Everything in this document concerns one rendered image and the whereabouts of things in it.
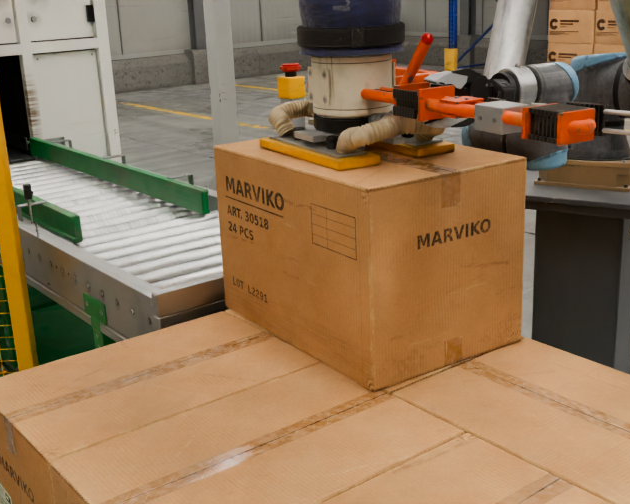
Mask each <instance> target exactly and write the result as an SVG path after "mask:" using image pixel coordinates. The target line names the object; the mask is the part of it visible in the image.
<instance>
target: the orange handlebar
mask: <svg viewBox="0 0 630 504"><path fill-rule="evenodd" d="M406 69H407V68H403V67H395V85H399V83H400V81H401V79H402V77H403V75H404V73H405V71H406ZM434 73H438V72H437V71H429V70H420V69H419V70H418V72H417V74H416V76H415V78H414V80H413V82H412V83H420V82H427V81H424V78H426V77H427V76H429V74H434ZM379 89H380V90H387V91H392V92H386V91H380V90H374V89H367V88H366V89H363V90H362V91H361V97H362V98H363V99H367V100H372V101H378V102H384V103H389V104H394V98H393V89H394V88H389V87H380V88H379ZM483 100H484V99H483V98H477V97H470V96H461V97H459V96H454V97H449V96H445V97H444V98H443V99H440V100H437V99H431V98H430V99H427V100H426V102H425V108H426V110H429V111H435V112H440V113H441V114H439V115H440V116H444V117H449V118H455V119H460V118H474V119H475V104H478V103H486V102H482V101H483ZM501 119H502V121H503V123H505V124H508V125H514V126H520V127H522V111H521V113H519V112H513V111H506V112H504V114H503V115H502V117H501ZM595 128H596V123H595V121H594V120H593V119H591V118H588V119H586V120H579V121H572V122H570V124H569V125H568V128H567V130H568V133H569V134H570V135H585V134H589V133H591V132H593V131H594V129H595Z"/></svg>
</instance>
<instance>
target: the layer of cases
mask: <svg viewBox="0 0 630 504"><path fill-rule="evenodd" d="M0 504H630V374H627V373H624V372H621V371H619V370H616V369H613V368H610V367H608V366H605V365H602V364H599V363H596V362H594V361H591V360H588V359H585V358H582V357H580V356H577V355H574V354H571V353H569V352H566V351H563V350H560V349H557V348H555V347H552V346H549V345H546V344H543V343H541V342H538V341H535V340H532V339H530V338H524V337H523V336H521V340H520V341H517V342H514V343H511V344H508V345H506V346H503V347H500V348H497V349H494V350H491V351H489V352H486V353H483V354H480V355H477V356H475V357H472V358H469V359H466V360H463V361H460V362H458V363H455V364H452V365H449V366H446V367H443V368H441V369H438V370H435V371H432V372H429V373H427V374H424V375H421V376H418V377H415V378H412V379H410V380H407V381H404V382H401V383H398V384H396V385H393V386H390V387H387V388H384V389H381V390H379V391H376V392H372V391H371V390H369V389H367V388H366V387H364V386H362V385H360V384H359V383H357V382H355V381H354V380H352V379H350V378H348V377H347V376H345V375H343V374H342V373H340V372H338V371H336V370H335V369H333V368H331V367H329V366H328V365H326V364H324V363H323V362H321V361H319V360H317V359H316V358H314V357H312V356H311V355H309V354H307V353H305V352H304V351H302V350H300V349H299V348H297V347H295V346H293V345H292V344H290V343H288V342H287V341H285V340H283V339H281V338H280V337H278V336H276V335H274V334H273V333H271V332H269V331H268V330H266V329H264V328H262V327H261V326H259V325H257V324H256V323H254V322H252V321H250V320H249V319H247V318H245V317H244V316H242V315H240V314H238V313H237V312H235V311H233V310H232V309H228V310H225V312H223V311H221V312H218V313H214V314H211V315H208V316H204V317H201V318H198V319H194V320H191V321H188V322H184V323H181V324H177V325H174V326H171V327H167V328H164V329H161V330H157V331H154V332H151V333H147V334H144V335H140V336H137V337H134V338H130V339H127V340H124V341H120V342H117V343H114V344H110V345H107V346H103V347H100V348H97V349H93V350H90V351H87V352H83V353H80V354H77V355H73V356H70V357H67V358H63V359H60V360H56V361H53V362H50V363H46V364H43V365H40V366H36V367H33V368H30V369H26V370H23V371H19V372H16V373H13V374H9V375H6V376H3V377H0Z"/></svg>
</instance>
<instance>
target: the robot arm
mask: <svg viewBox="0 0 630 504"><path fill-rule="evenodd" d="M537 1H538V0H498V2H497V7H496V12H495V17H494V22H493V27H492V33H491V38H490V43H489V48H488V53H487V58H486V63H485V69H484V74H483V75H481V73H477V72H475V71H474V70H471V69H465V68H461V69H457V70H454V71H443V72H438V73H434V74H429V76H427V77H426V78H424V81H427V82H431V83H440V84H443V85H447V86H448V85H454V86H455V96H459V97H461V96H470V97H477V98H483V99H484V100H483V101H482V102H487V98H488V97H492V98H499V99H506V100H507V101H509V102H516V103H523V104H528V105H529V107H531V103H532V102H533V103H545V104H551V103H561V104H566V103H567V102H570V101H574V102H586V103H598V104H608V109H612V110H624V111H630V0H609V2H610V5H611V8H612V11H613V14H614V17H615V21H616V24H617V27H618V30H619V33H620V36H621V39H622V43H623V46H624V49H625V52H618V53H604V54H593V55H583V56H577V57H574V58H573V59H572V60H571V63H570V66H569V65H568V64H566V63H563V62H551V61H549V62H545V63H541V64H532V65H525V62H526V57H527V52H528V47H529V42H530V37H531V32H532V27H533V21H534V16H535V11H536V6H537ZM625 118H630V116H622V115H611V114H606V118H605V128H610V129H620V130H624V122H625ZM474 123H475V119H474V118H460V119H455V118H449V117H447V118H440V119H433V120H429V121H427V122H425V123H424V125H425V126H428V127H433V128H454V127H462V131H461V140H462V145H463V146H469V147H474V148H479V149H485V150H490V151H495V152H501V153H506V154H512V155H517V156H522V157H526V158H527V164H526V170H530V171H540V170H550V169H556V168H559V167H562V166H564V165H565V164H566V162H567V157H571V158H585V159H616V158H626V157H630V146H629V143H628V140H627V137H626V135H619V134H610V133H606V136H602V137H600V136H594V140H591V141H585V142H580V143H574V144H568V145H563V146H557V144H552V143H547V142H541V141H536V140H531V139H522V138H521V134H522V132H516V133H510V134H504V135H500V134H495V133H489V132H484V131H479V130H475V129H474Z"/></svg>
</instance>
